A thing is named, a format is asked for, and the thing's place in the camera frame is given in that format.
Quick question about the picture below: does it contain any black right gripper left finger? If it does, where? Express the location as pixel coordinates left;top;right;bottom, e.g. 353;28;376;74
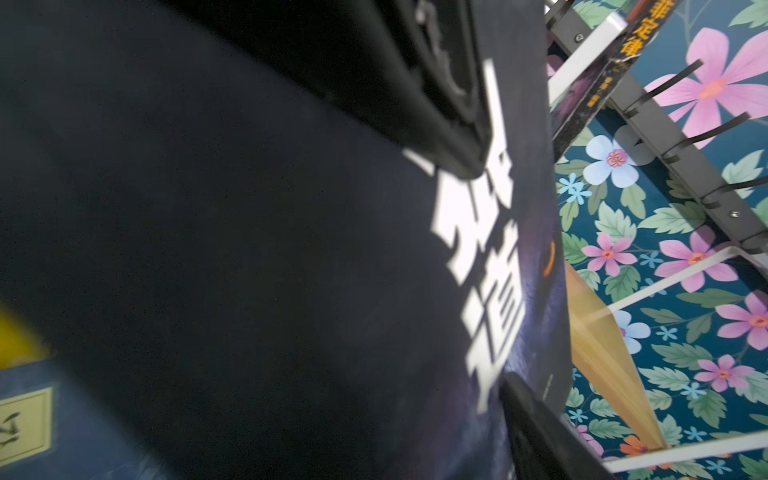
169;1;491;179

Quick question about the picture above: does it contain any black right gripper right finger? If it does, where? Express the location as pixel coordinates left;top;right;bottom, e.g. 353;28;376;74
499;373;614;480

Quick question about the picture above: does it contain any black wolf cover book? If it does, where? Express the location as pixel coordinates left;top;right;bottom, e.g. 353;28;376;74
1;1;571;479

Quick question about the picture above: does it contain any navy book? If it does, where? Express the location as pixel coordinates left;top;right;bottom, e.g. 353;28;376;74
1;361;174;479

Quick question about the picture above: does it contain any black book standing on shelf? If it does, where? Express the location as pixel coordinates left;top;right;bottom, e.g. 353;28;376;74
548;1;679;160

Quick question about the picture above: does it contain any yellow cartoon book on table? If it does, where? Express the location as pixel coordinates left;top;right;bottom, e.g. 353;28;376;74
0;305;51;370

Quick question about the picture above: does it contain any wooden white frame shelf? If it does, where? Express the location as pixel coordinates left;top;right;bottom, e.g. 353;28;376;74
555;1;767;479

